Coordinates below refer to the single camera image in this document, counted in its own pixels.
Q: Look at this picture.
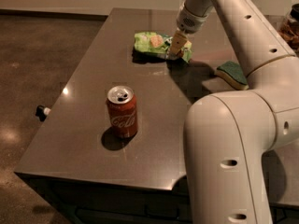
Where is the black and white floor object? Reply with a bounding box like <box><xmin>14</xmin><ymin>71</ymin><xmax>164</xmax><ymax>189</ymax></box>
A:
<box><xmin>36</xmin><ymin>105</ymin><xmax>50</xmax><ymax>121</ymax></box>

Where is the green and yellow sponge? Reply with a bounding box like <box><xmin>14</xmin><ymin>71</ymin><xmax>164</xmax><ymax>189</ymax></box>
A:
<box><xmin>214</xmin><ymin>61</ymin><xmax>249</xmax><ymax>91</ymax></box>

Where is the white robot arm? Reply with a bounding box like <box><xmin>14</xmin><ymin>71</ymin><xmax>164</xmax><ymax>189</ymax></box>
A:
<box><xmin>170</xmin><ymin>0</ymin><xmax>299</xmax><ymax>224</ymax></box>

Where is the snack packet at table edge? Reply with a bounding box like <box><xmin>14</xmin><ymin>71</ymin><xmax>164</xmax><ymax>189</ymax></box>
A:
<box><xmin>278</xmin><ymin>4</ymin><xmax>299</xmax><ymax>52</ymax></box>

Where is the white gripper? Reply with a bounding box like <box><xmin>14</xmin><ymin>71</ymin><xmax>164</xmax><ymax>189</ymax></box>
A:
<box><xmin>169</xmin><ymin>5</ymin><xmax>207</xmax><ymax>56</ymax></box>

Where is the red coke can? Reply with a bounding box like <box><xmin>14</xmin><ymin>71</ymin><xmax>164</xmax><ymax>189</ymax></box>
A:
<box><xmin>107</xmin><ymin>86</ymin><xmax>138</xmax><ymax>138</ymax></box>

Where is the green rice chip bag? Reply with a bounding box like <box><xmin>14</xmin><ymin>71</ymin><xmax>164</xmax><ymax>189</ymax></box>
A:
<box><xmin>134</xmin><ymin>32</ymin><xmax>192</xmax><ymax>63</ymax></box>

